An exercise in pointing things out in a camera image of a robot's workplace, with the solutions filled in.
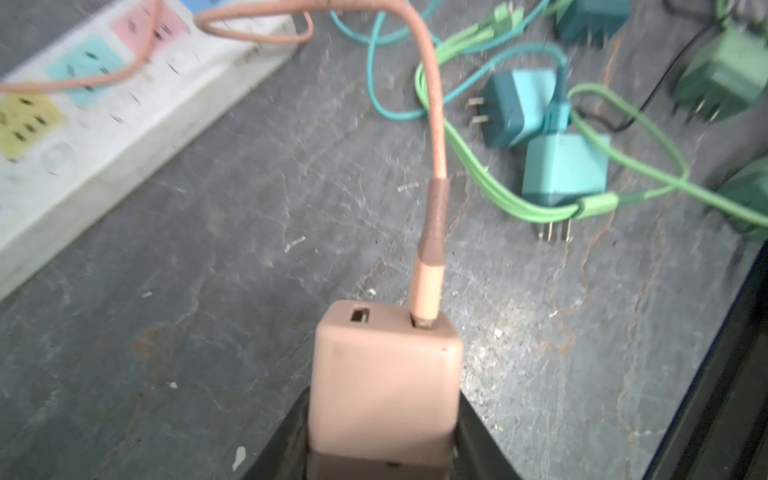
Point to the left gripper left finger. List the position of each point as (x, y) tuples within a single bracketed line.
[(286, 454)]

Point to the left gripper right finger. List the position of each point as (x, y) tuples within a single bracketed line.
[(478, 456)]

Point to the pink charger plug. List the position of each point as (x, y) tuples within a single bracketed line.
[(383, 389)]

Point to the white multicolour power strip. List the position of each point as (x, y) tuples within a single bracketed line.
[(68, 157)]

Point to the light teal charger plug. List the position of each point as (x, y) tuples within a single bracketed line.
[(562, 168)]

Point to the green charger plug right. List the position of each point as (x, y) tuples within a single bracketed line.
[(748, 188)]

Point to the green charger plug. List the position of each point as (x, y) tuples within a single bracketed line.
[(748, 188), (725, 78)]

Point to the dark teal charger plug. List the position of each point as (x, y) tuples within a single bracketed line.
[(591, 22)]

